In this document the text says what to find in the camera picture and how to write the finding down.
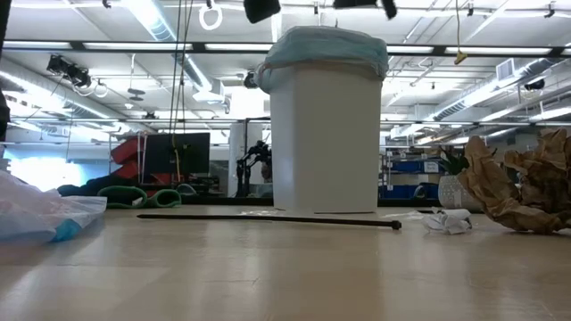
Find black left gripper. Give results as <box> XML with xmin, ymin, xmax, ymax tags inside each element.
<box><xmin>243</xmin><ymin>0</ymin><xmax>282</xmax><ymax>25</ymax></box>

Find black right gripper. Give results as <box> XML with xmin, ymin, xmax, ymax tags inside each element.
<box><xmin>332</xmin><ymin>0</ymin><xmax>398</xmax><ymax>21</ymax></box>

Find light blue trash bag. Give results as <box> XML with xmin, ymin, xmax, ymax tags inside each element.
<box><xmin>254</xmin><ymin>25</ymin><xmax>390</xmax><ymax>95</ymax></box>

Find white plastic trash can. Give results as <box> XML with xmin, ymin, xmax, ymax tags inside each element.
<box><xmin>269</xmin><ymin>62</ymin><xmax>384</xmax><ymax>214</ymax></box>

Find long black zip tie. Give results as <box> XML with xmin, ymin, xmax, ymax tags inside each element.
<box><xmin>137</xmin><ymin>213</ymin><xmax>402</xmax><ymax>232</ymax></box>

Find large brown paper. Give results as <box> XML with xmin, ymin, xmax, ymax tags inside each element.
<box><xmin>457</xmin><ymin>128</ymin><xmax>571</xmax><ymax>235</ymax></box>

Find white paper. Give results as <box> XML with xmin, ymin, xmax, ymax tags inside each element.
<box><xmin>421</xmin><ymin>207</ymin><xmax>473</xmax><ymax>235</ymax></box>

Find white trash bag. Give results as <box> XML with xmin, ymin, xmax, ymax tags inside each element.
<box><xmin>0</xmin><ymin>169</ymin><xmax>108</xmax><ymax>245</ymax></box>

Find black monitor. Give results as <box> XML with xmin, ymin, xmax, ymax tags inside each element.
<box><xmin>143</xmin><ymin>132</ymin><xmax>211</xmax><ymax>176</ymax></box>

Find blue labelled storage bin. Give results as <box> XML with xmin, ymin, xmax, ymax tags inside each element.
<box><xmin>387</xmin><ymin>159</ymin><xmax>447</xmax><ymax>174</ymax></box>

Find red angular object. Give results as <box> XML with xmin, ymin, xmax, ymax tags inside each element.
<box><xmin>110</xmin><ymin>136</ymin><xmax>175</xmax><ymax>186</ymax></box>

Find succulent in white pot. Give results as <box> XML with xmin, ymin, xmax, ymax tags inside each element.
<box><xmin>437</xmin><ymin>146</ymin><xmax>484</xmax><ymax>213</ymax></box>

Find black ceiling fixture cluster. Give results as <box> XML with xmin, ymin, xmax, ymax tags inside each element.
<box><xmin>46</xmin><ymin>53</ymin><xmax>93</xmax><ymax>88</ymax></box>

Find flat clear plastic scrap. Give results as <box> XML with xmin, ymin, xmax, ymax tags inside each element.
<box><xmin>383</xmin><ymin>210</ymin><xmax>425</xmax><ymax>220</ymax></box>

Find dark cloth heap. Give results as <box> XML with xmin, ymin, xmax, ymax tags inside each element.
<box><xmin>56</xmin><ymin>174</ymin><xmax>135</xmax><ymax>198</ymax></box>

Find white hanging ring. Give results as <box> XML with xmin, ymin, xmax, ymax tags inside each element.
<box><xmin>198</xmin><ymin>3</ymin><xmax>223</xmax><ymax>31</ymax></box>

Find yellow hanging cord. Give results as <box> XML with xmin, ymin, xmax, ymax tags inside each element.
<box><xmin>453</xmin><ymin>0</ymin><xmax>468</xmax><ymax>66</ymax></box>

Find hanging black cables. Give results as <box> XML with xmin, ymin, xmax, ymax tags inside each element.
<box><xmin>168</xmin><ymin>0</ymin><xmax>195</xmax><ymax>135</ymax></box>

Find black table edge rail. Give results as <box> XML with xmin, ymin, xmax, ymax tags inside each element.
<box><xmin>180</xmin><ymin>195</ymin><xmax>441</xmax><ymax>209</ymax></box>

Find green hose ring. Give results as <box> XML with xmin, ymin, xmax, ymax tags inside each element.
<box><xmin>96</xmin><ymin>185</ymin><xmax>148</xmax><ymax>210</ymax></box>
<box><xmin>146</xmin><ymin>188</ymin><xmax>183</xmax><ymax>209</ymax></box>

